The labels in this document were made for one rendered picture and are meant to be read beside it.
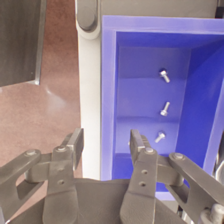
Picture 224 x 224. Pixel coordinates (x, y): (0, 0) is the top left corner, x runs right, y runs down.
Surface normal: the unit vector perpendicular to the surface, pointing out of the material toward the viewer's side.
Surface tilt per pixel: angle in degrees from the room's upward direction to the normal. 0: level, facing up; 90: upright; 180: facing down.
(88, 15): 0
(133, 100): 0
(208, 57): 85
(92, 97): 0
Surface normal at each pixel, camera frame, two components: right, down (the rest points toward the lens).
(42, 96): 0.00, 0.29
